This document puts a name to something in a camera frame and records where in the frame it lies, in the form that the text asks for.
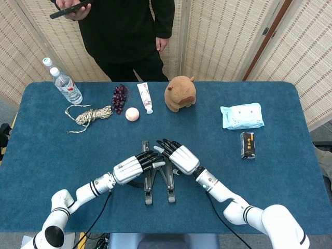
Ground black equipment beside table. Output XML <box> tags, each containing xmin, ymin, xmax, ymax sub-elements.
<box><xmin>0</xmin><ymin>123</ymin><xmax>12</xmax><ymax>161</ymax></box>

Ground black floor cables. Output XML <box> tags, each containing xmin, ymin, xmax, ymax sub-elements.
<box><xmin>84</xmin><ymin>232</ymin><xmax>109</xmax><ymax>249</ymax></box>

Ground black carton box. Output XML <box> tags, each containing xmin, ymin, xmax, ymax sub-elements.
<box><xmin>240</xmin><ymin>131</ymin><xmax>257</xmax><ymax>160</ymax></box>

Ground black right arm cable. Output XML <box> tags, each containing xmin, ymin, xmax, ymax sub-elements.
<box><xmin>205</xmin><ymin>191</ymin><xmax>254</xmax><ymax>249</ymax></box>

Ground woven bamboo folding screen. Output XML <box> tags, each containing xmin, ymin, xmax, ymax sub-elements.
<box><xmin>0</xmin><ymin>0</ymin><xmax>332</xmax><ymax>132</ymax></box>

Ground red label water bottle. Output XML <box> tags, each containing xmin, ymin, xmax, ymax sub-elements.
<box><xmin>49</xmin><ymin>67</ymin><xmax>83</xmax><ymax>105</ymax></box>

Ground person's left hand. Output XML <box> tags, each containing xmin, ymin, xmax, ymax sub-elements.
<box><xmin>156</xmin><ymin>37</ymin><xmax>171</xmax><ymax>52</ymax></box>

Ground coiled beige rope bundle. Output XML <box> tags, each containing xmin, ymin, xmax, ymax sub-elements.
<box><xmin>64</xmin><ymin>104</ymin><xmax>114</xmax><ymax>134</ymax></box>

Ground person's right hand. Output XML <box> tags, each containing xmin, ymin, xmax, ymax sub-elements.
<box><xmin>57</xmin><ymin>0</ymin><xmax>92</xmax><ymax>21</ymax></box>

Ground black smartphone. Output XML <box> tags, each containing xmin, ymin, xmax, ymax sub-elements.
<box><xmin>49</xmin><ymin>0</ymin><xmax>94</xmax><ymax>20</ymax></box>

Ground dark red grape bunch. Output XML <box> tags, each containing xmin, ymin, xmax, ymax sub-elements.
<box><xmin>111</xmin><ymin>84</ymin><xmax>129</xmax><ymax>115</ymax></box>

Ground white floral cream tube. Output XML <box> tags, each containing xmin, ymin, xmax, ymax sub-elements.
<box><xmin>136</xmin><ymin>82</ymin><xmax>154</xmax><ymax>115</ymax></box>

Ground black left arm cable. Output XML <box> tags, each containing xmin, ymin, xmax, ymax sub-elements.
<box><xmin>72</xmin><ymin>190</ymin><xmax>113</xmax><ymax>249</ymax></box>

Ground green cap water bottle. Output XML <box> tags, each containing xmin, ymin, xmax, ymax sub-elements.
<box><xmin>42</xmin><ymin>57</ymin><xmax>62</xmax><ymax>76</ymax></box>

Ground blue carpet table cover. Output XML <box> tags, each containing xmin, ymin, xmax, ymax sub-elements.
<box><xmin>0</xmin><ymin>81</ymin><xmax>330</xmax><ymax>234</ymax></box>

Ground black folding laptop stand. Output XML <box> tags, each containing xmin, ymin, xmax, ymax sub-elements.
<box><xmin>141</xmin><ymin>140</ymin><xmax>179</xmax><ymax>206</ymax></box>

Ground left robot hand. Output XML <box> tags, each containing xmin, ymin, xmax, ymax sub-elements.
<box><xmin>113</xmin><ymin>151</ymin><xmax>166</xmax><ymax>185</ymax></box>

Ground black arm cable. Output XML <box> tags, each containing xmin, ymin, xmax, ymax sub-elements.
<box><xmin>205</xmin><ymin>191</ymin><xmax>254</xmax><ymax>249</ymax></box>
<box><xmin>72</xmin><ymin>190</ymin><xmax>113</xmax><ymax>249</ymax></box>

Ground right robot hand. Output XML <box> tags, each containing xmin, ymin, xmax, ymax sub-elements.
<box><xmin>153</xmin><ymin>139</ymin><xmax>201</xmax><ymax>176</ymax></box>

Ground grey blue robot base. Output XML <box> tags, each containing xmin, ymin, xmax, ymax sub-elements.
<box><xmin>110</xmin><ymin>232</ymin><xmax>220</xmax><ymax>249</ymax></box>

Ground brown capybara plush toy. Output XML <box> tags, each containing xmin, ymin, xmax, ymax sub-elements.
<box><xmin>164</xmin><ymin>75</ymin><xmax>197</xmax><ymax>113</ymax></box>

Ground light blue wipes pack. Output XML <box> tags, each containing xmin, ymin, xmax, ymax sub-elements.
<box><xmin>220</xmin><ymin>102</ymin><xmax>265</xmax><ymax>130</ymax></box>

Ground person in black clothes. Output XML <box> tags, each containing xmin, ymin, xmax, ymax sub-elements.
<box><xmin>53</xmin><ymin>0</ymin><xmax>175</xmax><ymax>82</ymax></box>

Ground pink peach ball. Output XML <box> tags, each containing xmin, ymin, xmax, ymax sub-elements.
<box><xmin>125</xmin><ymin>107</ymin><xmax>141</xmax><ymax>121</ymax></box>

